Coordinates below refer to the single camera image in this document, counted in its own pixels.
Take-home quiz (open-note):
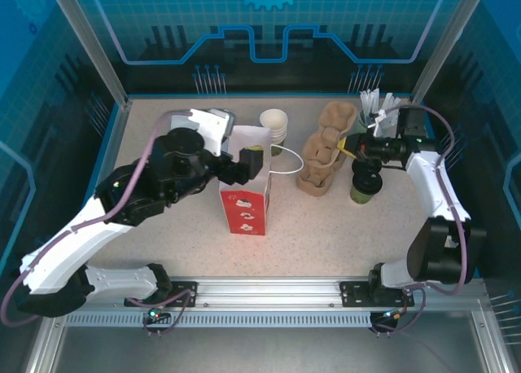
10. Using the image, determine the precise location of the stack of green paper cups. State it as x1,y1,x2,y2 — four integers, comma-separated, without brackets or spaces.
259,108,289,157

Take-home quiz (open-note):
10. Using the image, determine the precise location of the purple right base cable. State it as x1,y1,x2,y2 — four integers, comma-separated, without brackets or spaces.
372,285,427,338

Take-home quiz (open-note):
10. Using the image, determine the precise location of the stack of pulp cup carriers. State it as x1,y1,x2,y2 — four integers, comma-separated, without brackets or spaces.
296,132,347,199

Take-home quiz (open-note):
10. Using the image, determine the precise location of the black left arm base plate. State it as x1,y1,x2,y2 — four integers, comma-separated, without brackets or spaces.
123,280,199,309

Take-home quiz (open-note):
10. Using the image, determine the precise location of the blue table rim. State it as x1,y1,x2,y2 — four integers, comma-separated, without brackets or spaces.
79,90,481,280

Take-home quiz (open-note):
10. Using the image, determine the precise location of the aluminium frame post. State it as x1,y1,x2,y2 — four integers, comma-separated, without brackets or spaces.
43,0,134,110
408,0,493,110

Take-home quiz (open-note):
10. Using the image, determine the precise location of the black plastic cup lid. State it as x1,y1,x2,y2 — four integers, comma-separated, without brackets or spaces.
350,173,384,195

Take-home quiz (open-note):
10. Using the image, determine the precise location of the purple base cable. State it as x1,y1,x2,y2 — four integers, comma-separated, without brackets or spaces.
372,285,427,338
142,281,200,338

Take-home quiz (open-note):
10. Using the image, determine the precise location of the aluminium left frame post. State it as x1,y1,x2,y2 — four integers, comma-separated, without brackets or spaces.
43,0,134,110

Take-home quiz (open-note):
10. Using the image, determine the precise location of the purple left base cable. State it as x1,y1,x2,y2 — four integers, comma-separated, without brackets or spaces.
142,281,200,338

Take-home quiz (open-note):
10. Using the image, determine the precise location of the grey metal shelf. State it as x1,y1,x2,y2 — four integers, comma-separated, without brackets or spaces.
24,307,514,373

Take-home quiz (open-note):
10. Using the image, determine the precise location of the brown pulp cup carrier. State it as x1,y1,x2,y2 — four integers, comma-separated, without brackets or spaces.
318,101,359,156

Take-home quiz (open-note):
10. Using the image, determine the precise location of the slotted aluminium cable duct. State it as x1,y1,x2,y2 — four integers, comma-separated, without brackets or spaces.
63,310,378,329

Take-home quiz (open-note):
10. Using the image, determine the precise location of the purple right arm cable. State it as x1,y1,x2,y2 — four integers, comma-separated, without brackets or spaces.
376,105,469,295

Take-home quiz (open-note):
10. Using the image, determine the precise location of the red white paper gift bag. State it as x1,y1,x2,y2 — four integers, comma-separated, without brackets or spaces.
218,125,305,236

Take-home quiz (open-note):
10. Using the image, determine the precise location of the aluminium front rail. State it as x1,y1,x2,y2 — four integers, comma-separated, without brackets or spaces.
48,275,489,309

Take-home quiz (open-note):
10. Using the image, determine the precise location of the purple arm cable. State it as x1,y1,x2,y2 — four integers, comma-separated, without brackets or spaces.
376,105,469,295
0,110,196,328

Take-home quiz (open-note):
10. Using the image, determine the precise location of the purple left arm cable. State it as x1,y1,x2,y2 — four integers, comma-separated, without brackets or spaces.
0,110,196,328

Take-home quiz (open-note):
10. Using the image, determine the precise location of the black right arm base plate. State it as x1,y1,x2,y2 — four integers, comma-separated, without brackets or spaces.
339,281,416,309

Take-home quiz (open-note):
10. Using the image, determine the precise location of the aluminium right frame post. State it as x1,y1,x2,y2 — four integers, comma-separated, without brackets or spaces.
408,0,493,110

